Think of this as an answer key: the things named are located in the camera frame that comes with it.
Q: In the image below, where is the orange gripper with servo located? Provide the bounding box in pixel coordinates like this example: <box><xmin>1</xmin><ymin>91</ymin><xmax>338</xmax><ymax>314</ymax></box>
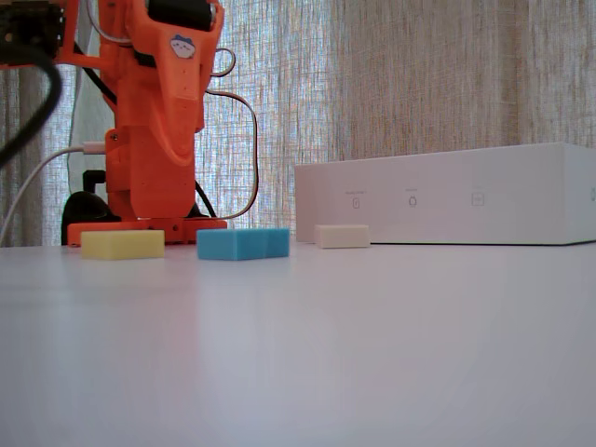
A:
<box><xmin>134</xmin><ymin>0</ymin><xmax>224</xmax><ymax>164</ymax></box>

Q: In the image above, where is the orange robot base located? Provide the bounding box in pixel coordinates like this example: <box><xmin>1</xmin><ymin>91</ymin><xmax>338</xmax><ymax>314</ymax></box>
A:
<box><xmin>67</xmin><ymin>128</ymin><xmax>229</xmax><ymax>247</ymax></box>

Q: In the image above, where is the blue foam cuboid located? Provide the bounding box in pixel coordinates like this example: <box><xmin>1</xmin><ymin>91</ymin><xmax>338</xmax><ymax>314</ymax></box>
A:
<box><xmin>196</xmin><ymin>227</ymin><xmax>291</xmax><ymax>261</ymax></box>

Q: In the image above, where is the yellow foam cuboid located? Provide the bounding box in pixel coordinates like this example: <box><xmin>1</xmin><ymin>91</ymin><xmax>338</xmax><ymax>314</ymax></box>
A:
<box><xmin>80</xmin><ymin>229</ymin><xmax>166</xmax><ymax>260</ymax></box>

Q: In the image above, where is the cream foam cuboid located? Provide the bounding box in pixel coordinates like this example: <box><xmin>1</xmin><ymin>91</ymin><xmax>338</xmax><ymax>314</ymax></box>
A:
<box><xmin>314</xmin><ymin>223</ymin><xmax>372</xmax><ymax>250</ymax></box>

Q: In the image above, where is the white cardboard bin box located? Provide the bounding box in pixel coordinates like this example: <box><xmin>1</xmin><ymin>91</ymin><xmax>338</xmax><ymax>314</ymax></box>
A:
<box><xmin>293</xmin><ymin>142</ymin><xmax>596</xmax><ymax>247</ymax></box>

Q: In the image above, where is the black table clamp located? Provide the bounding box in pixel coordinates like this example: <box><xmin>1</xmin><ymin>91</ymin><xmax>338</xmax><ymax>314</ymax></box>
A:
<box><xmin>61</xmin><ymin>169</ymin><xmax>123</xmax><ymax>246</ymax></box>

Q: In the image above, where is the red white black servo cable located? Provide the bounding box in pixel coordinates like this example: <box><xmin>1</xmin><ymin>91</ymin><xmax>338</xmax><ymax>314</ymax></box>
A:
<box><xmin>204</xmin><ymin>89</ymin><xmax>260</xmax><ymax>221</ymax></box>
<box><xmin>85</xmin><ymin>0</ymin><xmax>134</xmax><ymax>47</ymax></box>
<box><xmin>210</xmin><ymin>46</ymin><xmax>237</xmax><ymax>78</ymax></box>

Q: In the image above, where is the black base cable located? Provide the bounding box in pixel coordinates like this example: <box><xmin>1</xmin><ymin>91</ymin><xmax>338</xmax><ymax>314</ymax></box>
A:
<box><xmin>193</xmin><ymin>180</ymin><xmax>219</xmax><ymax>219</ymax></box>

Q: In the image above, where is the white usb cable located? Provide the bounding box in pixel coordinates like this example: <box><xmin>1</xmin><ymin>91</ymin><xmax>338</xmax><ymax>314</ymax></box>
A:
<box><xmin>0</xmin><ymin>141</ymin><xmax>107</xmax><ymax>246</ymax></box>

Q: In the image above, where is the thick black camera cable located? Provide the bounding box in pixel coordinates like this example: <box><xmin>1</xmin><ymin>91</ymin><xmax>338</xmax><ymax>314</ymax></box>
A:
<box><xmin>0</xmin><ymin>50</ymin><xmax>64</xmax><ymax>169</ymax></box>

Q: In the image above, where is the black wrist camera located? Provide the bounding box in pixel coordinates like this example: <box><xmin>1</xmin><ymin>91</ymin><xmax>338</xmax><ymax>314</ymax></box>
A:
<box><xmin>0</xmin><ymin>2</ymin><xmax>65</xmax><ymax>64</ymax></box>

